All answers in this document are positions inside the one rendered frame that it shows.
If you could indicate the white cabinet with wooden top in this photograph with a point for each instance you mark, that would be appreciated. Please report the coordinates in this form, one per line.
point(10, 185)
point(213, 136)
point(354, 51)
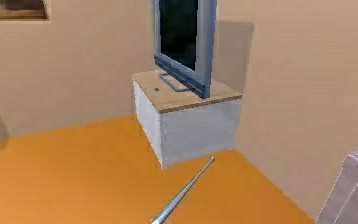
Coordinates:
point(193, 130)

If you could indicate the grey flat television set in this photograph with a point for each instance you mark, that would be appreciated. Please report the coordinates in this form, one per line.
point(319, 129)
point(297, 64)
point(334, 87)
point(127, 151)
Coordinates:
point(200, 43)

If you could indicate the brown framed wall picture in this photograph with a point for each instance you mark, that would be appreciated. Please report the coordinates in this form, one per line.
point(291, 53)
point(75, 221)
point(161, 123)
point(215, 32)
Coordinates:
point(17, 9)

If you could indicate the thin silver metal rod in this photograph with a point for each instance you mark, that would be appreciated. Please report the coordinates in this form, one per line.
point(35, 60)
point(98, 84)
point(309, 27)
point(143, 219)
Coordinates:
point(182, 194)

